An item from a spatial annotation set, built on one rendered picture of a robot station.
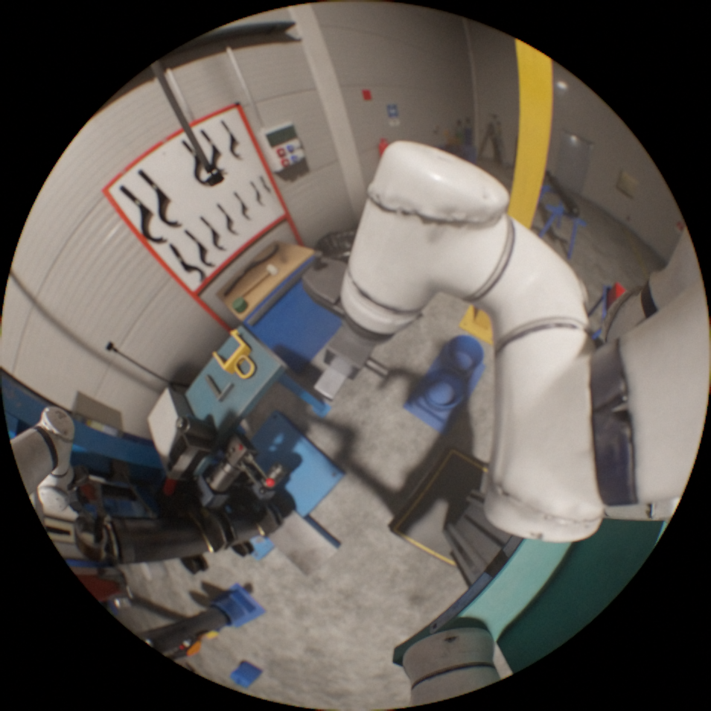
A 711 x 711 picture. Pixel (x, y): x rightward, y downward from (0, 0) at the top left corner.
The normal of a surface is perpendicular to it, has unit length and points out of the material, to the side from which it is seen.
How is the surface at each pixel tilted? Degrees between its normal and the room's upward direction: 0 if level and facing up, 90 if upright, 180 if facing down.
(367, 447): 0
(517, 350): 60
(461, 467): 0
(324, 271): 24
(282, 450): 0
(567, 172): 90
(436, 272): 93
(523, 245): 36
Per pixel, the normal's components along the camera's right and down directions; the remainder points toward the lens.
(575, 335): -0.22, -0.50
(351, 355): 0.21, -0.37
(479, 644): 0.34, -0.94
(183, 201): 0.75, 0.49
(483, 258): -0.07, 0.67
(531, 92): -0.62, 0.74
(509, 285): -0.25, 0.75
